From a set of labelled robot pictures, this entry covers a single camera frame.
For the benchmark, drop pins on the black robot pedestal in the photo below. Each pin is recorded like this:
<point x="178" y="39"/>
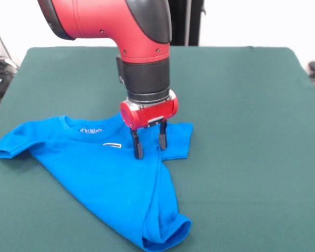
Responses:
<point x="186" y="23"/>

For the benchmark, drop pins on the dark green table cloth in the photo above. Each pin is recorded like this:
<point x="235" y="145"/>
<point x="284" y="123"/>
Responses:
<point x="252" y="157"/>

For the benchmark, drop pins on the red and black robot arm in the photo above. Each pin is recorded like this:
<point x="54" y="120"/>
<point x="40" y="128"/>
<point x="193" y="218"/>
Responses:
<point x="115" y="21"/>

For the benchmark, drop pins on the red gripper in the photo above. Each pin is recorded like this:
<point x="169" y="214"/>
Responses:
<point x="155" y="113"/>

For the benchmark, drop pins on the blue laundry item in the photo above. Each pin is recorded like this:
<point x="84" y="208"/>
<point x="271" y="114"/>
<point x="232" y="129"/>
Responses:
<point x="107" y="178"/>

